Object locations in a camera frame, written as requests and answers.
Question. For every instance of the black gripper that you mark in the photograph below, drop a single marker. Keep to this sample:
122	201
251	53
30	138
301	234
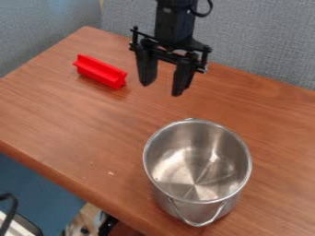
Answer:
171	44

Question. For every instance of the red plastic block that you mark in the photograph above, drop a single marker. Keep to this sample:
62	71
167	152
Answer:
100	71

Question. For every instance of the metal pot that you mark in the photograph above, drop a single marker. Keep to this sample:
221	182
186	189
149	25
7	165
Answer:
198	164

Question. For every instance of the grey device under table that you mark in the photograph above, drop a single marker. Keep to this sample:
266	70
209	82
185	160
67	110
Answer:
22	227

